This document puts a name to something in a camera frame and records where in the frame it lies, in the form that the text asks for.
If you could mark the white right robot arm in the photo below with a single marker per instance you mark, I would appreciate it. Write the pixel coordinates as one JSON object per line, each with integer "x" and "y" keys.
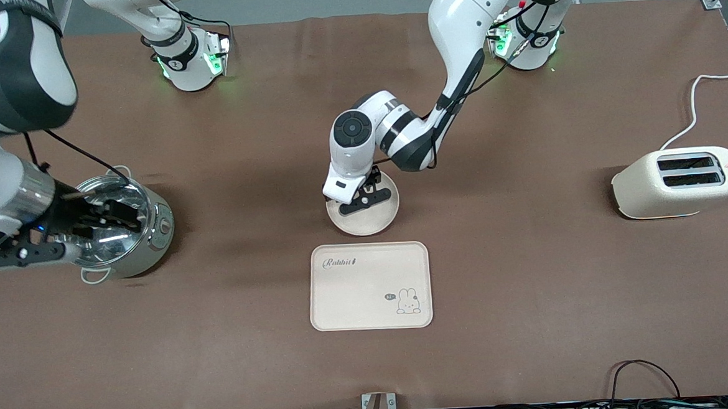
{"x": 21, "y": 79}

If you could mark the cream two-slot toaster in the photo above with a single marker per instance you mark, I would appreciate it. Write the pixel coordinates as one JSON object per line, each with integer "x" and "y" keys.
{"x": 643, "y": 187}

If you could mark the brown table cloth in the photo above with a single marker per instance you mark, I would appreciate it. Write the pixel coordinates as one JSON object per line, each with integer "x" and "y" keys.
{"x": 530, "y": 283}

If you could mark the cream rabbit print tray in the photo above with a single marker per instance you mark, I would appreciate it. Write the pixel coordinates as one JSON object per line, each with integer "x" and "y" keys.
{"x": 368, "y": 291}

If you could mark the cream round plate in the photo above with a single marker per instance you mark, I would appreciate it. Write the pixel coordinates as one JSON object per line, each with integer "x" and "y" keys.
{"x": 371, "y": 223}

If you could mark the steel pot with glass lid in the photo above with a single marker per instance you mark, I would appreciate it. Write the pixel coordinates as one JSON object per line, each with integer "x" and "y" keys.
{"x": 160, "y": 240}

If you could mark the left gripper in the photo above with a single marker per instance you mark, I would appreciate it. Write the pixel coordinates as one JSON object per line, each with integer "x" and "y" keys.
{"x": 376, "y": 176}

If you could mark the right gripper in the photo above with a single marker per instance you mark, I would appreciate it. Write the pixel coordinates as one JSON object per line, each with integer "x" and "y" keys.
{"x": 71, "y": 213}

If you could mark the glass pot lid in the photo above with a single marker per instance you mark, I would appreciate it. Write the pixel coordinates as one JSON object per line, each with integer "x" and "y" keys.
{"x": 114, "y": 245}

